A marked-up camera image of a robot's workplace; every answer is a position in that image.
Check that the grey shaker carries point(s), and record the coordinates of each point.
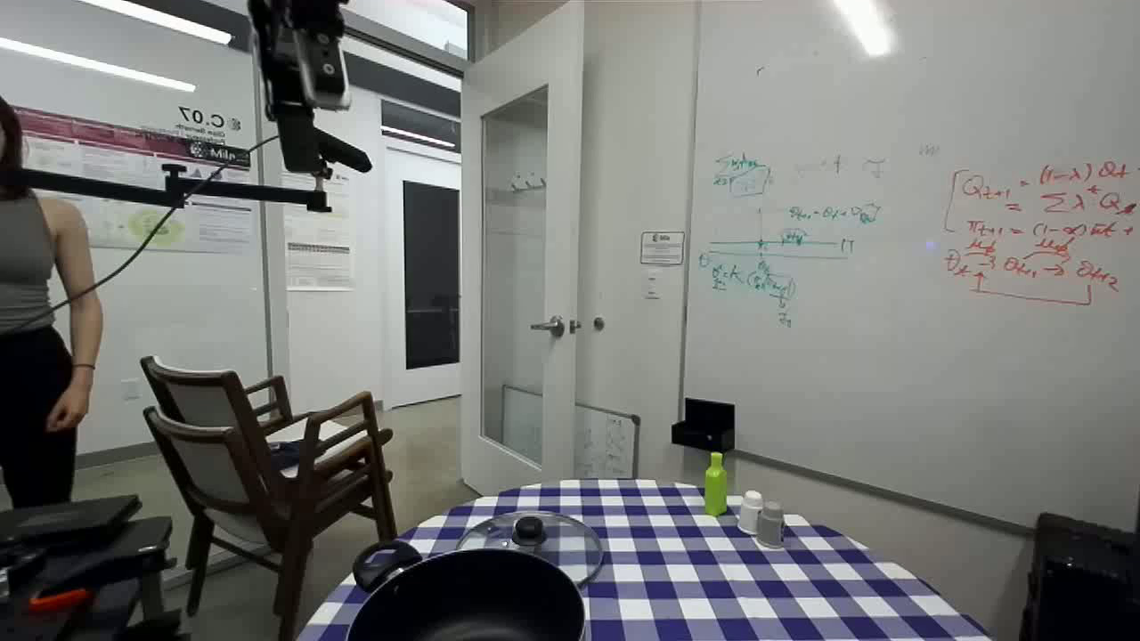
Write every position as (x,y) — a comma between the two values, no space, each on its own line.
(770,527)

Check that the white wall sign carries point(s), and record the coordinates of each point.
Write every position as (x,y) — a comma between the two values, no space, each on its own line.
(662,248)

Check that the green bottle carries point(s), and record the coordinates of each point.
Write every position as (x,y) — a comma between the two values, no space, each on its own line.
(715,488)

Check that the wall socket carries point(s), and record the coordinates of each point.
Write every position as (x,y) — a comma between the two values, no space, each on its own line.
(131,389)

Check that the wall switch plate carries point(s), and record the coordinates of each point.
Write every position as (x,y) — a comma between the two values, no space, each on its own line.
(653,284)

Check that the white door with dark window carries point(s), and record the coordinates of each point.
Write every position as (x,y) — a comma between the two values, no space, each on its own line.
(430,276)

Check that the black cart with gear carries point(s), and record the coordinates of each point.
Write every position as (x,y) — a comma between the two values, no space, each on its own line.
(107,556)

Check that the camera on mount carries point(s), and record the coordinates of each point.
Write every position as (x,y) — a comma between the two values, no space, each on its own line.
(303,62)

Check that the black box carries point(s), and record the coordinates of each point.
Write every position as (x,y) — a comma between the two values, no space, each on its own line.
(1082,579)

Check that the small leaning whiteboard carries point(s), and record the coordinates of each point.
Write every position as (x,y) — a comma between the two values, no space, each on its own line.
(610,441)

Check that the white paper notice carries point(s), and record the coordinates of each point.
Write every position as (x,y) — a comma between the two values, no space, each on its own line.
(319,254)

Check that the black marker holder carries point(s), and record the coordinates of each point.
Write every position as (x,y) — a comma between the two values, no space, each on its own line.
(705,425)

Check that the glass lid with black knob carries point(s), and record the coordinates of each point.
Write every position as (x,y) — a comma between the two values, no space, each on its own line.
(529,531)

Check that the pair of wooden chairs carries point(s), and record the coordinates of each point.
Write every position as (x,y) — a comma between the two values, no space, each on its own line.
(294,485)

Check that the white door with glass pane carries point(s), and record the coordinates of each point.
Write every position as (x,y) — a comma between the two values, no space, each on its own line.
(561,223)

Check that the large wall poster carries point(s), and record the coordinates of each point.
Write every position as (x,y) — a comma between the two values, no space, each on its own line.
(107,227)

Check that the blue white checkered tablecloth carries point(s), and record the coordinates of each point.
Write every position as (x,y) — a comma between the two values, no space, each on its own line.
(712,588)

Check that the white shaker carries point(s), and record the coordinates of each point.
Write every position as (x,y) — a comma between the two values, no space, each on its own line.
(751,515)

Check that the black cooking pot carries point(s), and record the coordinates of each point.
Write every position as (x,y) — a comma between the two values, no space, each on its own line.
(472,596)

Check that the person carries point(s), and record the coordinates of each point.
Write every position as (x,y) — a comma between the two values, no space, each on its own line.
(31,267)

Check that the black laptop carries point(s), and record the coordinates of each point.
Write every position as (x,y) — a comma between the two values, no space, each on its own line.
(62,519)

